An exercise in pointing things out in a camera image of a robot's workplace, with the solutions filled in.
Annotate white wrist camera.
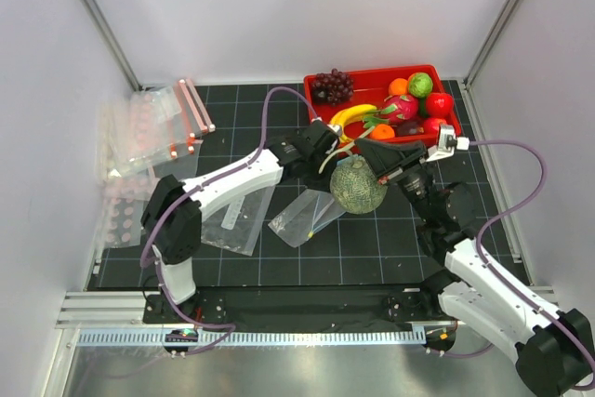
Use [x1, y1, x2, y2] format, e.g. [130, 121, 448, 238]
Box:
[327, 124, 343, 137]
[426, 125, 470, 162]

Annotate orange tangerine front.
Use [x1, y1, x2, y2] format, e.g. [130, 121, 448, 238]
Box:
[368, 124, 396, 140]

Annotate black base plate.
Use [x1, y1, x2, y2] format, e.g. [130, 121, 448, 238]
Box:
[141, 285, 466, 334]

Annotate clear zip bag blue zipper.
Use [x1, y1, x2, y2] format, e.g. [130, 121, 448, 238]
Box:
[269, 189, 345, 247]

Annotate left aluminium corner post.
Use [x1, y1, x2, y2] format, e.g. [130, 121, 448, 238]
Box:
[80, 0, 143, 91]

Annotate green netted melon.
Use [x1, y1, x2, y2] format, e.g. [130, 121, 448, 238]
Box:
[317, 141, 388, 215]

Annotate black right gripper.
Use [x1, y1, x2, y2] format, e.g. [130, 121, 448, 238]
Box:
[355, 137, 438, 222]

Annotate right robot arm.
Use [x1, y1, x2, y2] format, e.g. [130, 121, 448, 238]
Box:
[356, 137, 594, 396]

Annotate green cabbage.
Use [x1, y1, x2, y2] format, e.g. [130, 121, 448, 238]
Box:
[407, 72, 433, 99]

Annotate red apple small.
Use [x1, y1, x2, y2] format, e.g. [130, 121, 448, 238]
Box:
[422, 117, 447, 136]

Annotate right aluminium corner post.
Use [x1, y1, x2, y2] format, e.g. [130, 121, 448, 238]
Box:
[463, 0, 522, 89]

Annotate aluminium slotted rail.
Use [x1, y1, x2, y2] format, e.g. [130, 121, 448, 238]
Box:
[77, 326, 426, 348]

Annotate red plastic tray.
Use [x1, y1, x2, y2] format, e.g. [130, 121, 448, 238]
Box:
[304, 64, 462, 147]

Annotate orange tangerine back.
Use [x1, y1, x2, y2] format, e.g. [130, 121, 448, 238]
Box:
[388, 78, 408, 96]

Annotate purple grape bunch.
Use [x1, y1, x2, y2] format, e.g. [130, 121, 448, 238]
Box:
[310, 69, 353, 106]

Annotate red apple large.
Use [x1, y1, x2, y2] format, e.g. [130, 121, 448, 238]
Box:
[424, 92, 454, 118]

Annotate orange tangerine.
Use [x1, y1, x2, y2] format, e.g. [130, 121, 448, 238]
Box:
[368, 124, 396, 140]
[388, 78, 408, 96]

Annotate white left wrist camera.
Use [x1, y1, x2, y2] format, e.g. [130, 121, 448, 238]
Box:
[327, 124, 343, 137]

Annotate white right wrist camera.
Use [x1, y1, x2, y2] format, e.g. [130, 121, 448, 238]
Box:
[426, 125, 470, 162]

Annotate clear zip bag white label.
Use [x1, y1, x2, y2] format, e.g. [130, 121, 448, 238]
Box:
[201, 187, 274, 257]

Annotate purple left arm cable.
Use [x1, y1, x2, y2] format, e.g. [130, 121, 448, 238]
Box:
[139, 86, 326, 361]

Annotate yellow banana bunch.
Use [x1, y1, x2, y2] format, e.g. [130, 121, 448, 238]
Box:
[329, 104, 377, 144]

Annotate pink dragon fruit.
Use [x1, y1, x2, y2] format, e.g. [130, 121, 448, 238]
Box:
[363, 94, 419, 128]

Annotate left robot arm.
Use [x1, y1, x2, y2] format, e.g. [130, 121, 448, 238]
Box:
[140, 119, 342, 323]

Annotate clear bag pink dots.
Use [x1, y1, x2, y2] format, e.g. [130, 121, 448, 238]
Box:
[94, 172, 158, 250]

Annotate stack of pink zip bags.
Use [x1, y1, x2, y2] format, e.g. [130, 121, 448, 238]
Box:
[97, 78, 217, 181]

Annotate aluminium corner post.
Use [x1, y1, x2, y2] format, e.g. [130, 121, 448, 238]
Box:
[463, 0, 522, 89]
[80, 0, 143, 91]

